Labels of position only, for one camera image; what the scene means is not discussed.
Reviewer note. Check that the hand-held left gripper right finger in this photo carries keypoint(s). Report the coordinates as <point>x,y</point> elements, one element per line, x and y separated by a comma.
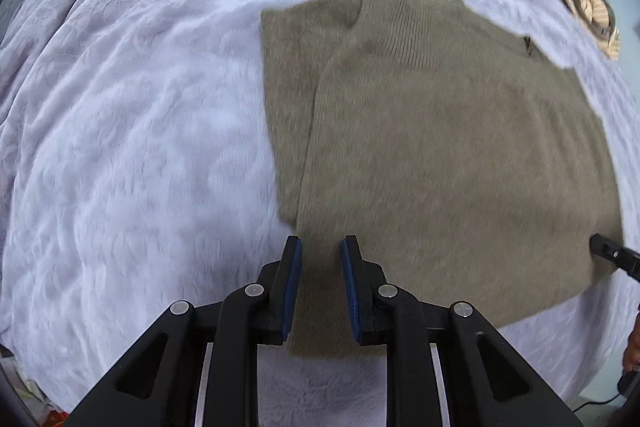
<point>351,287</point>

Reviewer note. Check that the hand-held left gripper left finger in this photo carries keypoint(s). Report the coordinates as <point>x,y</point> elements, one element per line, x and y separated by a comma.
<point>292,287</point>

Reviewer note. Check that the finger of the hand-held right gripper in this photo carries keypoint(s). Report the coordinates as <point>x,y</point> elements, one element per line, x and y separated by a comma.
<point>612,252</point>

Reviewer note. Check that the olive brown knit sweater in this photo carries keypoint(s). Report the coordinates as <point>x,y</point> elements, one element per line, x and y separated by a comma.
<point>450,157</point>

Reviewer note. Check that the person's right hand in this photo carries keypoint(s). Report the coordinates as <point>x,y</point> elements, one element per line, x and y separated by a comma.
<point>634,347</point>

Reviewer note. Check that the beige striped garment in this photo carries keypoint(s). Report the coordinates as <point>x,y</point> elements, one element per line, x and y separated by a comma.
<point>590,7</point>

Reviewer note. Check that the white and orange clutter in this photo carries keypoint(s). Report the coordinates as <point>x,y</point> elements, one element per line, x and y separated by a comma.
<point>35,402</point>

